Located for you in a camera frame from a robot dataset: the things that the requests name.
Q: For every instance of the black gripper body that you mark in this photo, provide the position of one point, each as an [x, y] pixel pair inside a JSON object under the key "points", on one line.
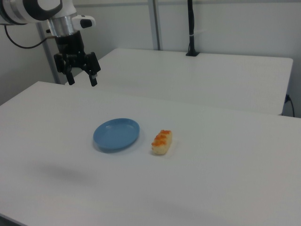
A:
{"points": [[70, 48]]}

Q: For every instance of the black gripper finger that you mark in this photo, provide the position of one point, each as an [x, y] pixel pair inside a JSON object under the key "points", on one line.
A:
{"points": [[93, 68], [68, 73]]}

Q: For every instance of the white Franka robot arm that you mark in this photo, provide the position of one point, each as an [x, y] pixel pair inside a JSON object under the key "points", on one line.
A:
{"points": [[23, 11]]}

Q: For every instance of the blue oval plate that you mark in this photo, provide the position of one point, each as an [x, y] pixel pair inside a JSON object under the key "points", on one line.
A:
{"points": [[116, 136]]}

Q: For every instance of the bread with orange topping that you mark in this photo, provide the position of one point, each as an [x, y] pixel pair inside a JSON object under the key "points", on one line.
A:
{"points": [[161, 142]]}

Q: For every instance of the white back table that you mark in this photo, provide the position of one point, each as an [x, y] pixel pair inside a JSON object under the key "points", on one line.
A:
{"points": [[192, 77]]}

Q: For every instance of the grey metal frame post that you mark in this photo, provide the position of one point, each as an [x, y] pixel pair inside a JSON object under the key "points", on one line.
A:
{"points": [[48, 56]]}

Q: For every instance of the grey wall partition post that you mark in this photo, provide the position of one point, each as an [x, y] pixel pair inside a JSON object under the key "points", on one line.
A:
{"points": [[156, 24]]}

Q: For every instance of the black camera stand pole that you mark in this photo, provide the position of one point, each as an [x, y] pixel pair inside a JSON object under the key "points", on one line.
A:
{"points": [[192, 28]]}

